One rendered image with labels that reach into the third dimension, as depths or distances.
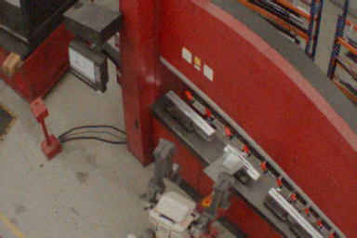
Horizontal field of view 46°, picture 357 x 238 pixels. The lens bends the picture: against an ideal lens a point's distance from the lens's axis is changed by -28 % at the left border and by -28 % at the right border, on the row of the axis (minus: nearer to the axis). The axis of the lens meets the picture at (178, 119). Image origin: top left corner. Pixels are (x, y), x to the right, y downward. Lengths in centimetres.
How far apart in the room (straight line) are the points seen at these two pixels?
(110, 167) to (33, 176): 100
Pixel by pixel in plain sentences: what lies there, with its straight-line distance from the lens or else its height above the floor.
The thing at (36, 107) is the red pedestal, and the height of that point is 80.
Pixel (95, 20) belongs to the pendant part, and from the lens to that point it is 375.
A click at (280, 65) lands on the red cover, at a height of 230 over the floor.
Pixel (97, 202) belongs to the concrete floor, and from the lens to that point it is 504.
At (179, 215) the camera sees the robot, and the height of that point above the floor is 134.
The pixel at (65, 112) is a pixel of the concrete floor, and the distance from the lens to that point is 567.
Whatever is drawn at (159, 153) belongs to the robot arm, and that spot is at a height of 160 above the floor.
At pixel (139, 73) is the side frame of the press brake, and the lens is 412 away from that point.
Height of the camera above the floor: 450
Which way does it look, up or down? 55 degrees down
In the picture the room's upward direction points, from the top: 1 degrees clockwise
